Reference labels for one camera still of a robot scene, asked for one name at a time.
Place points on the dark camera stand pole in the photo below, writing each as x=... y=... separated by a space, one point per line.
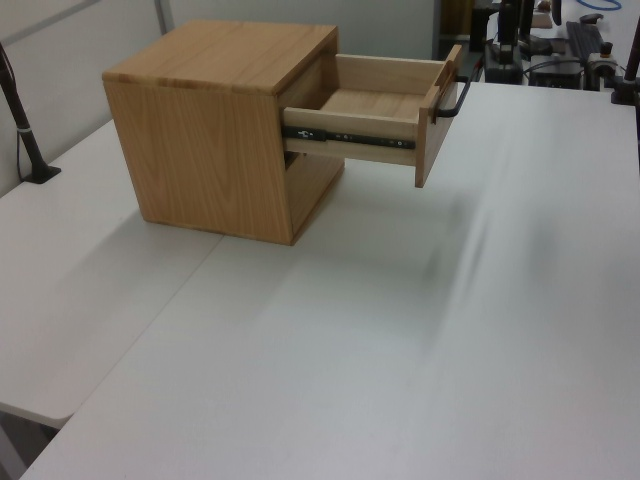
x=22 y=125

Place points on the wooden drawer cabinet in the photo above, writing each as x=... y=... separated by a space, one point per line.
x=200 y=150

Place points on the black metal drawer slide rail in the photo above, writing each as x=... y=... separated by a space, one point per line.
x=350 y=138

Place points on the emergency stop button box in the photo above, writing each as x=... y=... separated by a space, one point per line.
x=604 y=57

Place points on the black clamp with pole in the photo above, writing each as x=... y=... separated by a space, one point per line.
x=627 y=85

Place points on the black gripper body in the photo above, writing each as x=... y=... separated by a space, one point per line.
x=508 y=22

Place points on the black computer keyboard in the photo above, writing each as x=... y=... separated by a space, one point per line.
x=584 y=40

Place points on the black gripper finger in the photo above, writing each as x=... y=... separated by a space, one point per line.
x=503 y=53
x=512 y=53

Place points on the black equipment box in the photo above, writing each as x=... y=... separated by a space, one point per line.
x=502 y=71

